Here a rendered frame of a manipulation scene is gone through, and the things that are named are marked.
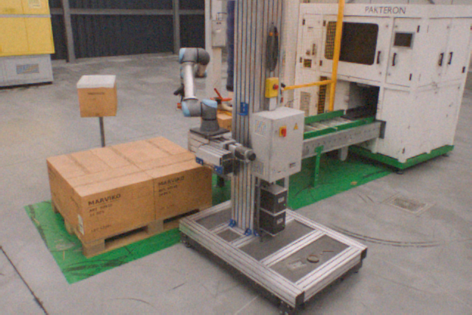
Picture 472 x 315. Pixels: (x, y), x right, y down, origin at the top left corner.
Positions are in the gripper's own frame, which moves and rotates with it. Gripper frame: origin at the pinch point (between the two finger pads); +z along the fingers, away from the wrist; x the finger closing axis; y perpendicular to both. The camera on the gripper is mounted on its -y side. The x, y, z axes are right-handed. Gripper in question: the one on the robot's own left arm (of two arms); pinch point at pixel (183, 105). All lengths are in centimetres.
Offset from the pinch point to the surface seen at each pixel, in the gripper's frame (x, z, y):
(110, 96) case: 160, 21, -10
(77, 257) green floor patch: -18, 108, -108
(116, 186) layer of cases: -20, 54, -73
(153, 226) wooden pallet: -22, 99, -44
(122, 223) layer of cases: -23, 87, -71
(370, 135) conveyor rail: -30, 62, 241
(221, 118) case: -15.7, 12.9, 31.4
